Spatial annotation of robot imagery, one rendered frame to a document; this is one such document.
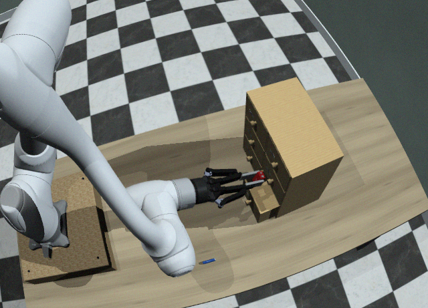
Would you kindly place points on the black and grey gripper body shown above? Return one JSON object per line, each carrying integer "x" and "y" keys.
{"x": 204, "y": 194}

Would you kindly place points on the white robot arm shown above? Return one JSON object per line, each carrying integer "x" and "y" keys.
{"x": 30, "y": 51}

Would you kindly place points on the red nine-volt battery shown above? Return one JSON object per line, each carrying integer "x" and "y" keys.
{"x": 259, "y": 176}

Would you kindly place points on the small wooden chest of drawers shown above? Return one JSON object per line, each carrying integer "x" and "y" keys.
{"x": 302, "y": 138}

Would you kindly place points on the brown wooden drawer front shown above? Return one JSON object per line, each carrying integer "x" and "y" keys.
{"x": 272, "y": 180}
{"x": 254, "y": 142}
{"x": 256, "y": 123}
{"x": 277, "y": 164}
{"x": 262, "y": 201}
{"x": 251, "y": 155}

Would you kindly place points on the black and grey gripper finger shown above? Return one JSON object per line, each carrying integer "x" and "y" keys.
{"x": 231, "y": 175}
{"x": 239, "y": 189}

